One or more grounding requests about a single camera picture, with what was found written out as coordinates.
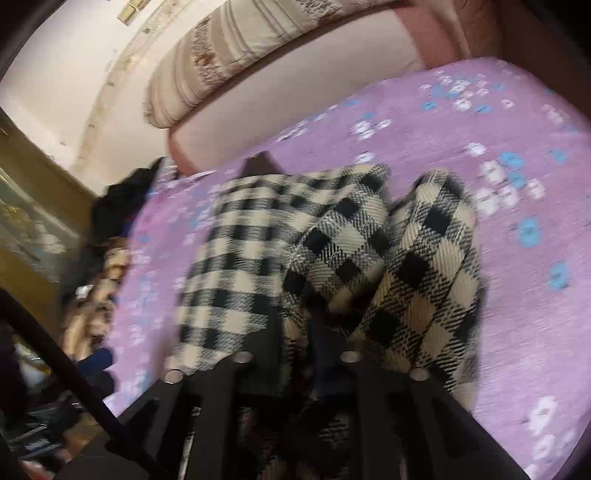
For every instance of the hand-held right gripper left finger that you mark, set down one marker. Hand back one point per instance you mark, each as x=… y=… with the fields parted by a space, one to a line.
x=217 y=397

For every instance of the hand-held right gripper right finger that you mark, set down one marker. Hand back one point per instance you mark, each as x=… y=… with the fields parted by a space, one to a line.
x=383 y=406

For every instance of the black and cream checked coat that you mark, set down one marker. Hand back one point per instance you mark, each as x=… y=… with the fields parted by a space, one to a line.
x=323 y=249

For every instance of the black clothes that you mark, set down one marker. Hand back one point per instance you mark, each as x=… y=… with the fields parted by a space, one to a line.
x=124 y=198

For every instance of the dark blue cloth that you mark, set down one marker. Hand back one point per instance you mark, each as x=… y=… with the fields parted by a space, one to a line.
x=97 y=367

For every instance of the brown and cream floral blanket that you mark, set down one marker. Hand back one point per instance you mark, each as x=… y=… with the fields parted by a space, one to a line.
x=99 y=295

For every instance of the purple floral bed sheet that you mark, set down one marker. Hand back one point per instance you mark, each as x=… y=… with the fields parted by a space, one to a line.
x=517 y=323

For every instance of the wooden cabinet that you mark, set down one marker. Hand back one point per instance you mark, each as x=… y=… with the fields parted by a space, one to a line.
x=32 y=221

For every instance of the pink padded headboard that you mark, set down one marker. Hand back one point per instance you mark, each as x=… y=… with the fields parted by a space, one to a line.
x=286 y=106

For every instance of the striped beige pillow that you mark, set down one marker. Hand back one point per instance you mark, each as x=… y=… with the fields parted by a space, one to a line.
x=240 y=55

